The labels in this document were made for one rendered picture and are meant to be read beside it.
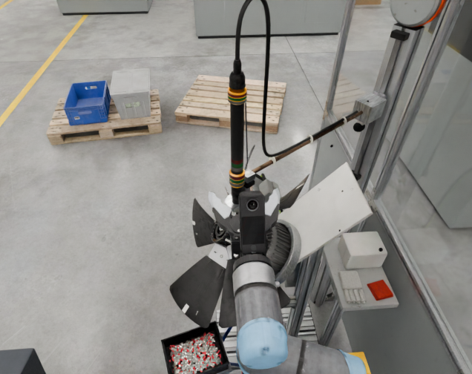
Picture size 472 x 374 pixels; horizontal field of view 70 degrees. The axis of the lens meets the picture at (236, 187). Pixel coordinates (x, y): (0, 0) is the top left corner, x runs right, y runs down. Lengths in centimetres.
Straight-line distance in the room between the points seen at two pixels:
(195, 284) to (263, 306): 78
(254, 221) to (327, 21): 628
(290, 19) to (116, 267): 518
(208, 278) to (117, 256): 158
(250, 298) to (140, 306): 199
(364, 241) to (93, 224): 222
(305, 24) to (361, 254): 552
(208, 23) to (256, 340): 613
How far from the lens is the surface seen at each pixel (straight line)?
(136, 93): 382
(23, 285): 294
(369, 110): 129
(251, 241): 62
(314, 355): 64
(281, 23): 657
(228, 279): 112
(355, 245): 158
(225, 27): 648
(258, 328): 54
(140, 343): 240
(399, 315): 171
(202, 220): 144
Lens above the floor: 216
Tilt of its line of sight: 43 degrees down
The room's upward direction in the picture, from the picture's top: straight up
